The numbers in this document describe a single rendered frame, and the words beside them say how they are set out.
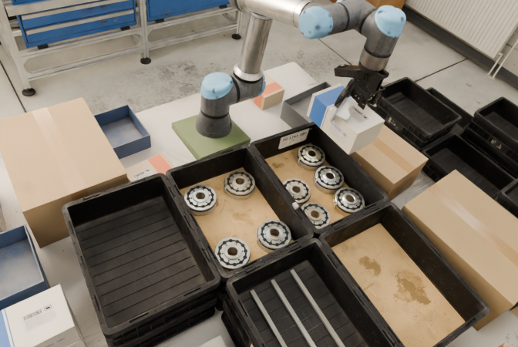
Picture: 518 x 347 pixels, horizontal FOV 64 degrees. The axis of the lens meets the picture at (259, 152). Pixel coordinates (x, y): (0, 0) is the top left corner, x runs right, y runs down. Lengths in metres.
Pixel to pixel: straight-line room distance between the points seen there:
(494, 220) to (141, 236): 1.12
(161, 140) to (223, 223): 0.54
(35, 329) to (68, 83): 2.23
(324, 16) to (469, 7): 3.18
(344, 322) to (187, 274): 0.45
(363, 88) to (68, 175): 0.90
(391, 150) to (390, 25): 0.67
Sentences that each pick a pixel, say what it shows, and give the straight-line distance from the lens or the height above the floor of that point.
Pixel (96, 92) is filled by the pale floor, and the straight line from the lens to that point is 3.07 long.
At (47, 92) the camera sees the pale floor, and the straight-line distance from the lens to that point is 3.14.
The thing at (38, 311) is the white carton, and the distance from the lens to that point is 1.19.
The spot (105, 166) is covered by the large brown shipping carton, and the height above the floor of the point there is 0.90.
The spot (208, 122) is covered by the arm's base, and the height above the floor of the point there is 0.80.
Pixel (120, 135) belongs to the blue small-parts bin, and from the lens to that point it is 1.74.
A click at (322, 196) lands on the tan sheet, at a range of 1.44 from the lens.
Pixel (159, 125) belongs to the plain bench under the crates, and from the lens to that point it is 1.77.
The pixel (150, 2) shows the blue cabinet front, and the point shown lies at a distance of 3.11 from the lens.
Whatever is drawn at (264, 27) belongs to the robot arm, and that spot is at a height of 1.18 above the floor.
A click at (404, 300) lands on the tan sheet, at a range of 1.34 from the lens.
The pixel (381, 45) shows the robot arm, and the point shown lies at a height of 1.39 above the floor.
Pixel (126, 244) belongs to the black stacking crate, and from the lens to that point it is 1.29.
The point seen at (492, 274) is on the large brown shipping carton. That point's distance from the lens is 1.44.
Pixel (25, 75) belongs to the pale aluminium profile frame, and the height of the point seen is 0.15.
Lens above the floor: 1.93
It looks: 47 degrees down
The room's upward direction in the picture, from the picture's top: 11 degrees clockwise
